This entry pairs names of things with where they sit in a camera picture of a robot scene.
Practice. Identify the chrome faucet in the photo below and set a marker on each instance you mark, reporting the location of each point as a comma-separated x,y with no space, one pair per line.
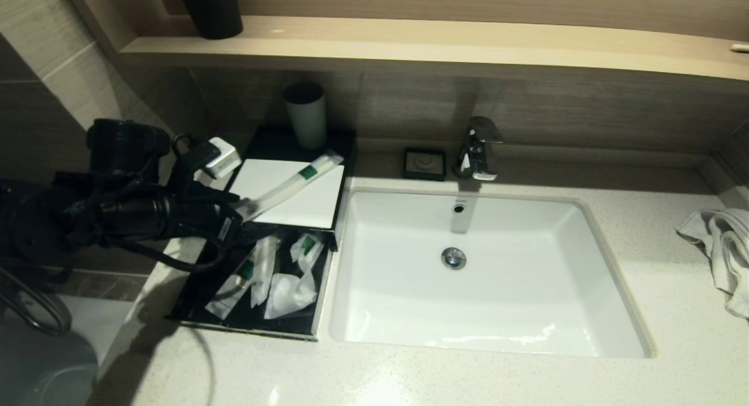
477,154

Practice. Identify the small white shelf item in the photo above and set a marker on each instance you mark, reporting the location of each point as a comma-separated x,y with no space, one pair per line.
739,48

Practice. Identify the grey cup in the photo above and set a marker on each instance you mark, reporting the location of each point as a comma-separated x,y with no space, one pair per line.
306,121

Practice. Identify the flat white packet green label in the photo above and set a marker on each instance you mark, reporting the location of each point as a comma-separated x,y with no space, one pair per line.
228,292

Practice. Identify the white towel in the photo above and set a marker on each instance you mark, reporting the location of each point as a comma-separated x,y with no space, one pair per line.
725,248

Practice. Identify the white ceramic sink basin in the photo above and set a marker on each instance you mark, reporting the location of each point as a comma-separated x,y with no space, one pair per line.
497,300

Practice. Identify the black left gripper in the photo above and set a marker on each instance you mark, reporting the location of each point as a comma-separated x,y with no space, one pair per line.
225,226

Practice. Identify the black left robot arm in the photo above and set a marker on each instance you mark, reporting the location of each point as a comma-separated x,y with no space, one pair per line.
129,213

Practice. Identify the clear toothbrush packet green label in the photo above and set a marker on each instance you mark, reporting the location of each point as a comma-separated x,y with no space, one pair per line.
266,265
292,183

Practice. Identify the black cylinder container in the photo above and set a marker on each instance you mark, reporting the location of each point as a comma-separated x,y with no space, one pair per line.
212,11

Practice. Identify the light wooden shelf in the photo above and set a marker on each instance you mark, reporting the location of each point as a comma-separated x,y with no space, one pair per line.
468,45

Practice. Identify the black square soap dish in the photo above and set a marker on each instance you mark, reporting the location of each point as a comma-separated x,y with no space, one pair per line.
424,164

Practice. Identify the puffy white sachet green label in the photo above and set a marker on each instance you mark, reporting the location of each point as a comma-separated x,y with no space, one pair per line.
308,249

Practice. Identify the white plastic wrapper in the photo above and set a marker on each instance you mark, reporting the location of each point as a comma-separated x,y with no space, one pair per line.
289,295

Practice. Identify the black amenity drawer box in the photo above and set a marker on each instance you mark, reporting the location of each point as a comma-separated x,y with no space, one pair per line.
345,143

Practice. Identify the black tray with toiletry packets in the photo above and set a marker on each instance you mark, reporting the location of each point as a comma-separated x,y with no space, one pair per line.
199,295

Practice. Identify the chrome drain stopper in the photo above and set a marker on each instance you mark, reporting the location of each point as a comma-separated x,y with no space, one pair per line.
453,258

